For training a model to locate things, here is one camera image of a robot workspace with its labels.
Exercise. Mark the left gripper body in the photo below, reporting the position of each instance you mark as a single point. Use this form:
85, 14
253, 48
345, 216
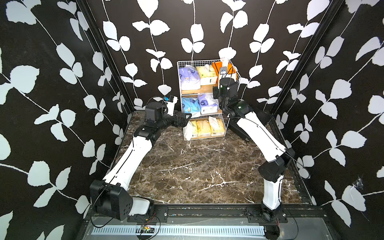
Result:
173, 121

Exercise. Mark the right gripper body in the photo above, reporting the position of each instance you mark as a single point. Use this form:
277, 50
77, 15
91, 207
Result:
217, 92

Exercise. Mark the light blue tissue pack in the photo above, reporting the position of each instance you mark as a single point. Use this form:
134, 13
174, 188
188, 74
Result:
191, 105

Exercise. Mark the purple white tissue pack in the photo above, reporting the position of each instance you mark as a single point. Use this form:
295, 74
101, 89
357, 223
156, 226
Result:
208, 104

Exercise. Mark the pale yellow tissue pack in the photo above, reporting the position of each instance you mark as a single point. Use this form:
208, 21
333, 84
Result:
207, 75

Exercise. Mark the orange tissue box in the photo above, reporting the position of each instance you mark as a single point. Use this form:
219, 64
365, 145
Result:
232, 71

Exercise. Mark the purple tissue pack top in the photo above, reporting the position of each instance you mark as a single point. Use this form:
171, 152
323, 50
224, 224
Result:
189, 78

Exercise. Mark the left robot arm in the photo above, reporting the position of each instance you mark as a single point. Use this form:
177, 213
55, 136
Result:
110, 196

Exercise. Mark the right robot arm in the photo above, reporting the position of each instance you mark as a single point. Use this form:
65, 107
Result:
245, 122

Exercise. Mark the left yellow tissue pack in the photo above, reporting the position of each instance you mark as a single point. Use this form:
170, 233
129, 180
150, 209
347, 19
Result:
190, 130

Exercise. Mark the black ribbed box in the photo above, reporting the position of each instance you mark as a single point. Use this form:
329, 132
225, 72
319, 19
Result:
233, 126

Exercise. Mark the small circuit board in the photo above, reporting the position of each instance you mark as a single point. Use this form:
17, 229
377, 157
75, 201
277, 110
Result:
146, 229

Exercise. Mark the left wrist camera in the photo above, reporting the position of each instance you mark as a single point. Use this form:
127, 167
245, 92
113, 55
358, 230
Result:
170, 103

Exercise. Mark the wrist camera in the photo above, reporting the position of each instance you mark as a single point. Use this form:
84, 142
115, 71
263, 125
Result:
223, 72
170, 103

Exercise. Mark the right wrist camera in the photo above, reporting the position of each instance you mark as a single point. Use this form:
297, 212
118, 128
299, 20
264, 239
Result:
223, 72

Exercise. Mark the white wire shelf rack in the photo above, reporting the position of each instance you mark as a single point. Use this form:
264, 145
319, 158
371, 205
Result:
203, 90

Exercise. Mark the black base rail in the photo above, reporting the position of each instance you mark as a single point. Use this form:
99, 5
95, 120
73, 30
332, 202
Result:
252, 213

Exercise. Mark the white slotted cable duct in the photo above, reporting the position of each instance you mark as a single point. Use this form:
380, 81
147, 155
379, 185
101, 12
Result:
173, 230

